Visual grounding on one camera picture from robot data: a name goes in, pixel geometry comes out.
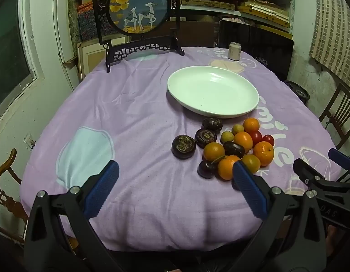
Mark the yellowish longan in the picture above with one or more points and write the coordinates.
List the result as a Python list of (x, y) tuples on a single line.
[(238, 129), (226, 137)]

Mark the checkered hanging cloth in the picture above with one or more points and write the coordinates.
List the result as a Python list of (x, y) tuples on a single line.
[(333, 28)]

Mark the window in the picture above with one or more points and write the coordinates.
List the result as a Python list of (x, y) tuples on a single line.
[(7, 56)]

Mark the beige drink can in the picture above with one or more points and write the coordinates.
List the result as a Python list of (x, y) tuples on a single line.
[(234, 51)]

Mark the dark water chestnut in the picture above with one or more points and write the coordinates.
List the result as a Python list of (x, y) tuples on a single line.
[(183, 146), (212, 124), (205, 138)]

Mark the purple printed blanket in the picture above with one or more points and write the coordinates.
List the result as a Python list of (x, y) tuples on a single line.
[(135, 119)]

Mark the slatted wooden chair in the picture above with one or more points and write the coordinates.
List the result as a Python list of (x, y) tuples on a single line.
[(343, 110)]

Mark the greenish tangerine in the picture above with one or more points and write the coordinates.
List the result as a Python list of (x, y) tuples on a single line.
[(251, 163)]

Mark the white oval plate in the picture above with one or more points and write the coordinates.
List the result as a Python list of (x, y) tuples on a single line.
[(211, 90)]

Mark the round deer table screen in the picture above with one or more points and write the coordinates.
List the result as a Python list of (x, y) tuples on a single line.
[(138, 5)]

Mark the carved wooden chair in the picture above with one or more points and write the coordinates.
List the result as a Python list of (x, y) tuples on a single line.
[(5, 201)]

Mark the dark purple plum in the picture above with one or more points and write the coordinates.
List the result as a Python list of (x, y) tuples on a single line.
[(234, 149), (206, 170)]

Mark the leaning wooden picture frame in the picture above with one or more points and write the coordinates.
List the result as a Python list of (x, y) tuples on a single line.
[(91, 59)]

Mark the orange tangerine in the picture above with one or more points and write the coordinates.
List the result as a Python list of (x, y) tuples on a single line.
[(227, 168), (213, 151), (243, 141), (251, 125), (263, 153)]

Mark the red tomato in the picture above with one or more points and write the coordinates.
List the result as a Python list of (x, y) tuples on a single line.
[(268, 139), (255, 137)]

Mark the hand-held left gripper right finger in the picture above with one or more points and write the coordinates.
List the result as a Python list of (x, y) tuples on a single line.
[(248, 187)]

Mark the black flat panel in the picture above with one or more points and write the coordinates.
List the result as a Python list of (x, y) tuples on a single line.
[(257, 45)]

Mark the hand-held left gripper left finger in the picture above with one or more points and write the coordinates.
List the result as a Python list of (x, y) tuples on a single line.
[(104, 187)]

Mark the wall socket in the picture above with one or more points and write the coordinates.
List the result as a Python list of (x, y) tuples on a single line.
[(29, 141)]

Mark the black stool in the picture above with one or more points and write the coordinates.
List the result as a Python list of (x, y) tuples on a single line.
[(299, 92)]

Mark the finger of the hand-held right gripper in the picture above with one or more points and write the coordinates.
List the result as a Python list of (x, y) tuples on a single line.
[(340, 157), (305, 171)]

